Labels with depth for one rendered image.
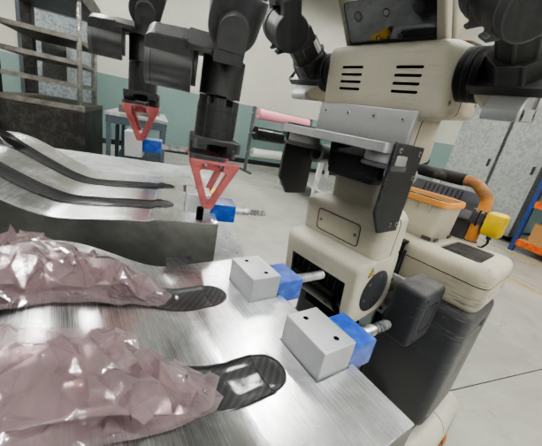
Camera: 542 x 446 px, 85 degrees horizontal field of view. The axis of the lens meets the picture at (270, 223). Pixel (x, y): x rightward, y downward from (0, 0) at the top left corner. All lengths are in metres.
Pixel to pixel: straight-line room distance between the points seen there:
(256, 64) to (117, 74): 2.83
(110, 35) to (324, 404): 0.69
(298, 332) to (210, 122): 0.29
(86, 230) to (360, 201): 0.52
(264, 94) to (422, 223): 6.60
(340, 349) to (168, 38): 0.38
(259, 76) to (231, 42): 6.91
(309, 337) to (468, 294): 0.66
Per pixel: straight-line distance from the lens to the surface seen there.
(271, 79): 7.39
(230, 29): 0.39
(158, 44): 0.43
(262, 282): 0.32
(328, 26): 8.09
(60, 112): 4.43
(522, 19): 0.51
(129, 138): 0.73
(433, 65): 0.62
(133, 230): 0.42
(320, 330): 0.27
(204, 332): 0.28
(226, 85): 0.43
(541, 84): 0.59
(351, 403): 0.26
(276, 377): 0.26
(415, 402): 1.05
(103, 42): 0.73
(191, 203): 0.45
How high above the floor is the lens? 1.04
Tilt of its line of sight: 19 degrees down
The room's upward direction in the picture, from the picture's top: 12 degrees clockwise
